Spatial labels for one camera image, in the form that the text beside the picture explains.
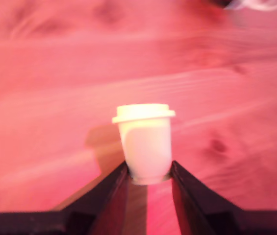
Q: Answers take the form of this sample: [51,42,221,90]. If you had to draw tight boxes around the pale coffee capsule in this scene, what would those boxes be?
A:
[111,103,176,186]

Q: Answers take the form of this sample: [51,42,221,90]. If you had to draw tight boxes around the dark patterned coffee mug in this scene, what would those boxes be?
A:
[208,0,277,12]

